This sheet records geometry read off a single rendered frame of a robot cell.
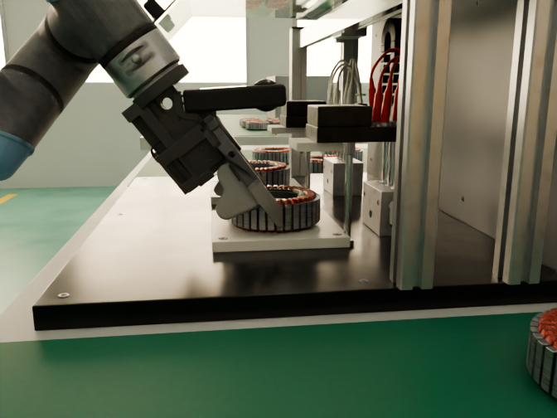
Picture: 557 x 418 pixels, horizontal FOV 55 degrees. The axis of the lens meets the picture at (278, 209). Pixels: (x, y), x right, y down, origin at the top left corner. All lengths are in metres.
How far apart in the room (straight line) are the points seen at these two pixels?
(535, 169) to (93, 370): 0.39
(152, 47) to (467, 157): 0.40
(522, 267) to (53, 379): 0.39
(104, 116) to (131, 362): 5.07
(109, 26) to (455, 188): 0.47
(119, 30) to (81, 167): 4.96
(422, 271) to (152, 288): 0.23
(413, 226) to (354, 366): 0.14
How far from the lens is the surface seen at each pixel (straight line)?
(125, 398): 0.37
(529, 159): 0.50
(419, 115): 0.45
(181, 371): 0.39
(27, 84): 0.63
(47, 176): 5.62
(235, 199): 0.57
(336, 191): 0.86
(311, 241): 0.58
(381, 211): 0.63
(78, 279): 0.52
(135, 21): 0.60
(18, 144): 0.61
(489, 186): 0.67
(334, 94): 0.86
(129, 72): 0.59
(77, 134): 5.50
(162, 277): 0.51
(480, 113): 0.70
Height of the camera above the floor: 0.94
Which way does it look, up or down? 13 degrees down
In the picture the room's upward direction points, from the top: straight up
